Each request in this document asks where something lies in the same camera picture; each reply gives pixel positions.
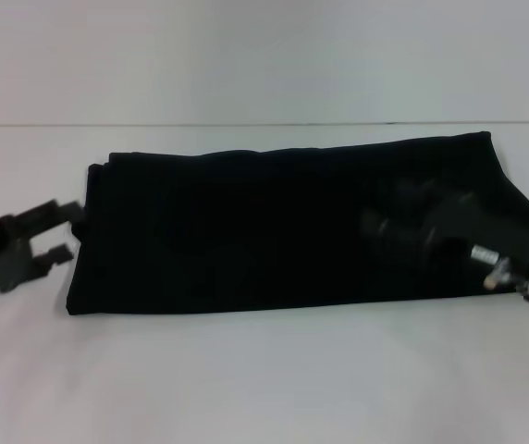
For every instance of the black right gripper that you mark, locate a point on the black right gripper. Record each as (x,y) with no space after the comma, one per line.
(477,231)

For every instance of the black shirt with FREE print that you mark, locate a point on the black shirt with FREE print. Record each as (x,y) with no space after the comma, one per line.
(246,231)

